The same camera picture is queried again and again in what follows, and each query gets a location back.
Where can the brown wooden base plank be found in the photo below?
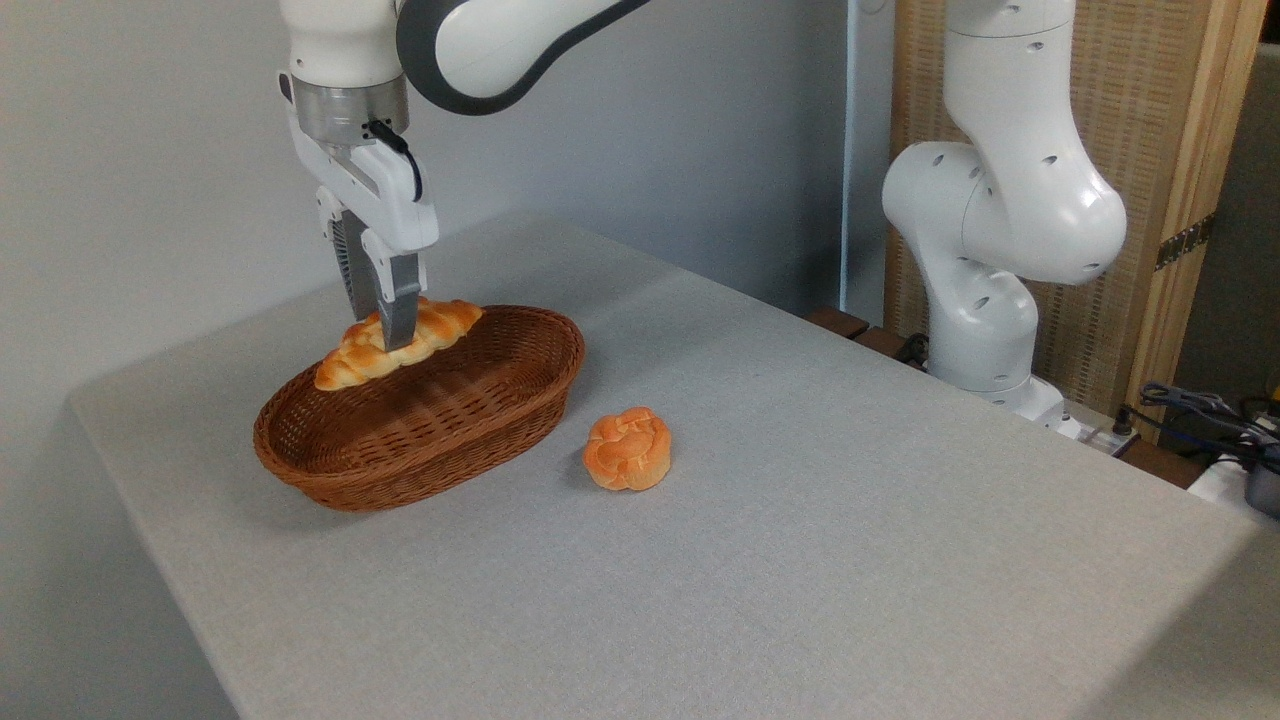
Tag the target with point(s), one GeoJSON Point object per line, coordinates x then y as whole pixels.
{"type": "Point", "coordinates": [860, 332]}

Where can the brown wicker basket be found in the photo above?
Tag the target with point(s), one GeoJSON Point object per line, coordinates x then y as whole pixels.
{"type": "Point", "coordinates": [420, 440]}

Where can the long braided bread loaf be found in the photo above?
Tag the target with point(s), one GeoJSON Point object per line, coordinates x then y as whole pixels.
{"type": "Point", "coordinates": [350, 360]}

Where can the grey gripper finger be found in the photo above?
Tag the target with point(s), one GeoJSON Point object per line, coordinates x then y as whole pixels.
{"type": "Point", "coordinates": [352, 270]}
{"type": "Point", "coordinates": [398, 300]}

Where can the round knotted bread roll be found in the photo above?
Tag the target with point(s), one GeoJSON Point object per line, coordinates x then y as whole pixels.
{"type": "Point", "coordinates": [627, 450]}

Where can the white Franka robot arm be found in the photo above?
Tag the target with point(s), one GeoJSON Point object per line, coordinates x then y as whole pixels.
{"type": "Point", "coordinates": [1020, 200]}

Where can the white vertical wall trim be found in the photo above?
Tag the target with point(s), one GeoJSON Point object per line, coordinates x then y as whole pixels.
{"type": "Point", "coordinates": [851, 150]}

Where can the wooden rattan folding screen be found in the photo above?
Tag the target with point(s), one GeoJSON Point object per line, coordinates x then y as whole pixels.
{"type": "Point", "coordinates": [1140, 100]}

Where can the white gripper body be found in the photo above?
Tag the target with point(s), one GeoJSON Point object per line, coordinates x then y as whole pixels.
{"type": "Point", "coordinates": [385, 195]}

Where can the brass screen hinge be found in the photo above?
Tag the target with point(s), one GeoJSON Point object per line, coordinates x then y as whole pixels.
{"type": "Point", "coordinates": [1185, 242]}

